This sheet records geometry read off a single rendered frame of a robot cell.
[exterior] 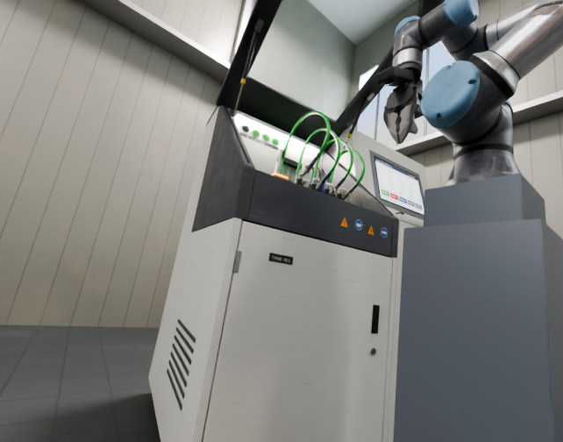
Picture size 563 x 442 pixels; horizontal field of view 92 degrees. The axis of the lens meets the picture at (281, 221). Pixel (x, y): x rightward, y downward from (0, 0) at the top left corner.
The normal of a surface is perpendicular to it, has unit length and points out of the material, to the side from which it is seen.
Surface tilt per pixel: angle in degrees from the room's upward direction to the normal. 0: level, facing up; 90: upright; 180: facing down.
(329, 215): 90
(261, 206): 90
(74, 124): 90
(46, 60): 90
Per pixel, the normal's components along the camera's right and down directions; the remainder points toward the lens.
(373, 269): 0.50, -0.11
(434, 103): -0.86, -0.16
